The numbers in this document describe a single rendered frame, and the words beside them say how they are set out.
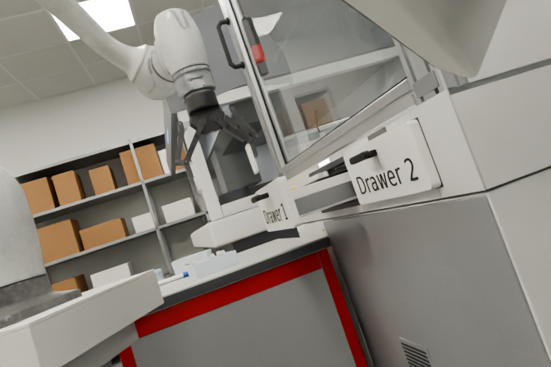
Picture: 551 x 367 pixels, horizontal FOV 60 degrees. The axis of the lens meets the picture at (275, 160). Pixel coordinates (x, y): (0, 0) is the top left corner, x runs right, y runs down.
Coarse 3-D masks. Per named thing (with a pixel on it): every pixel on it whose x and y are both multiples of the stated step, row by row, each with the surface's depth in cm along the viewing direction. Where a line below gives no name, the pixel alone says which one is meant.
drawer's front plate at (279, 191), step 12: (276, 180) 101; (264, 192) 116; (276, 192) 104; (288, 192) 100; (264, 204) 120; (276, 204) 108; (288, 204) 99; (264, 216) 125; (288, 216) 101; (276, 228) 115; (288, 228) 104
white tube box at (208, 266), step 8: (216, 256) 136; (224, 256) 130; (232, 256) 131; (200, 264) 127; (208, 264) 128; (216, 264) 129; (224, 264) 130; (232, 264) 130; (192, 272) 129; (200, 272) 126; (208, 272) 127
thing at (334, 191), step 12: (324, 180) 104; (336, 180) 104; (348, 180) 105; (300, 192) 102; (312, 192) 103; (324, 192) 103; (336, 192) 104; (348, 192) 104; (300, 204) 102; (312, 204) 102; (324, 204) 103; (336, 204) 103; (300, 216) 101
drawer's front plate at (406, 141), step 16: (400, 128) 76; (416, 128) 73; (368, 144) 88; (384, 144) 82; (400, 144) 77; (416, 144) 73; (368, 160) 90; (384, 160) 84; (400, 160) 79; (416, 160) 74; (432, 160) 73; (352, 176) 99; (368, 176) 92; (400, 176) 80; (416, 176) 75; (432, 176) 72; (368, 192) 94; (384, 192) 88; (400, 192) 82; (416, 192) 77
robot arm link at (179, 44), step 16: (160, 16) 109; (176, 16) 109; (160, 32) 108; (176, 32) 107; (192, 32) 109; (160, 48) 110; (176, 48) 107; (192, 48) 108; (160, 64) 112; (176, 64) 108; (192, 64) 107
